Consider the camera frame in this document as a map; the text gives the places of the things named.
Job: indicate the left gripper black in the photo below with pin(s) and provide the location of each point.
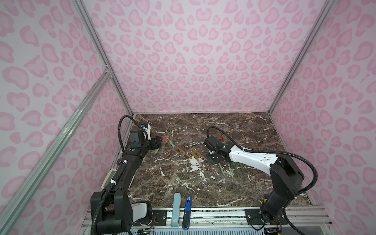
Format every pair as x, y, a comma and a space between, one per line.
157, 142

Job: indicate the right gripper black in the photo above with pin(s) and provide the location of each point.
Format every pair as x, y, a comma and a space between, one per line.
214, 157

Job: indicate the light green pen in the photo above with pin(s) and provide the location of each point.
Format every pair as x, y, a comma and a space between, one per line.
221, 169

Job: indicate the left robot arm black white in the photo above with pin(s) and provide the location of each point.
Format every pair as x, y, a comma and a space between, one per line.
111, 209

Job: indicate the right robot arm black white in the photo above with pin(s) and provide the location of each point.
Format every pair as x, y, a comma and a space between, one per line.
286, 177

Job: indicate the brown pen left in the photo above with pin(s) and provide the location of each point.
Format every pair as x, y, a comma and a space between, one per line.
183, 152

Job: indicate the brown pen right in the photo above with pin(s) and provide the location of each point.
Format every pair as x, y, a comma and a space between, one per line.
197, 155

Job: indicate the blue black utility tool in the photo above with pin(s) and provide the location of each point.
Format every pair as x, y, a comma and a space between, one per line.
187, 213

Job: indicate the light blue eraser block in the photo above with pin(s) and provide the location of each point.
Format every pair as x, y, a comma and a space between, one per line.
176, 210

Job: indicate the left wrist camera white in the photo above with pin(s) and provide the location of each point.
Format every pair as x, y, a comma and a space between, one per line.
146, 130

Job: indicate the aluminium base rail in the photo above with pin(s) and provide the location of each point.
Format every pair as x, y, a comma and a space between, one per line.
311, 220

